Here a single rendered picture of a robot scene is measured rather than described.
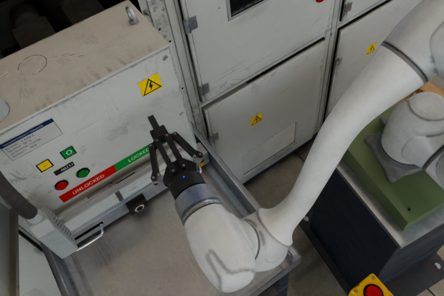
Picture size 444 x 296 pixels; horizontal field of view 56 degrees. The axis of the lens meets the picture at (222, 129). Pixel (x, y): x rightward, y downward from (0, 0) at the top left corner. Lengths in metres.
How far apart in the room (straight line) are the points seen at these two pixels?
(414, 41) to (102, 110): 0.67
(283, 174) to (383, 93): 1.65
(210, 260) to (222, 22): 0.82
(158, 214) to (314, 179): 0.65
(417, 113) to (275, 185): 1.20
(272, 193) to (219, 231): 1.50
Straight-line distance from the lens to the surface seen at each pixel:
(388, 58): 0.74
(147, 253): 1.31
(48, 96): 0.97
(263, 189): 2.29
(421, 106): 1.27
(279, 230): 0.91
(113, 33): 1.05
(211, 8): 1.32
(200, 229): 0.80
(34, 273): 1.91
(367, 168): 1.44
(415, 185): 1.46
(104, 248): 1.35
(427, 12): 0.75
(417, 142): 1.29
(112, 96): 0.99
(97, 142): 1.07
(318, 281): 2.13
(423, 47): 0.74
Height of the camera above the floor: 2.03
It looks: 54 degrees down
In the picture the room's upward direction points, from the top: 10 degrees counter-clockwise
